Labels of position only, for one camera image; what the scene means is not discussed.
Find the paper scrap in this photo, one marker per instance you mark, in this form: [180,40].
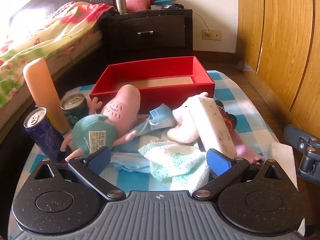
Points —
[245,66]

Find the small black item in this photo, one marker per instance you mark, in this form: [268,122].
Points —
[178,5]

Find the pink plastic basket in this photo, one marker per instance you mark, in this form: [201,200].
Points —
[137,2]

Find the red cardboard box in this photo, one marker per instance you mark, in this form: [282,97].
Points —
[155,67]

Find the nightstand drawer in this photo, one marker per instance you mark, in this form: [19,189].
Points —
[162,25]

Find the pink pig plush toy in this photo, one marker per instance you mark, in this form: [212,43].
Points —
[122,105]

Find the blue drink can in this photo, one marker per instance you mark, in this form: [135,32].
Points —
[42,135]

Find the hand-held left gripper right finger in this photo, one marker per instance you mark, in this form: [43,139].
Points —
[218,162]

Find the dark patterned cloth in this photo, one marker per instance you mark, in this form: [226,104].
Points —
[228,120]

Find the white plush bear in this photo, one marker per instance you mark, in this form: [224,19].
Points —
[182,132]

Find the yellow wooden wardrobe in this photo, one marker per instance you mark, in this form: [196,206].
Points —
[280,42]

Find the pink cloth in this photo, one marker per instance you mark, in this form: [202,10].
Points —
[241,145]

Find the white speckled sponge block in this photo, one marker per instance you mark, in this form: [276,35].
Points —
[212,125]

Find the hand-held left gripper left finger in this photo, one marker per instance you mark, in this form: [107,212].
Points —
[98,160]

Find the blue face mask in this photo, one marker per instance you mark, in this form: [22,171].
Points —
[130,162]
[160,116]

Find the blue folded paper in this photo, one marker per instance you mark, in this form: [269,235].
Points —
[165,0]

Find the floral blanket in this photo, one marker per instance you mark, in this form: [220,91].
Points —
[50,37]

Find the steel thermos flask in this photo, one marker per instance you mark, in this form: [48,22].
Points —
[120,2]

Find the dark wooden nightstand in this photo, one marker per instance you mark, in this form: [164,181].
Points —
[120,52]

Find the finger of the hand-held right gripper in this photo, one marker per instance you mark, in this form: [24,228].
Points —
[297,136]
[308,163]

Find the blue checkered tablecloth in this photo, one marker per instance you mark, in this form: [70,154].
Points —
[250,105]

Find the wall socket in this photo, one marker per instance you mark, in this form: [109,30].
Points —
[212,34]

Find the orange ribbed bottle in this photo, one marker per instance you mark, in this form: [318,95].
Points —
[40,85]

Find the white and green towel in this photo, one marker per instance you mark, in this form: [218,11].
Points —
[175,162]

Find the green drink can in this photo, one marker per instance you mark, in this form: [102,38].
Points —
[75,115]

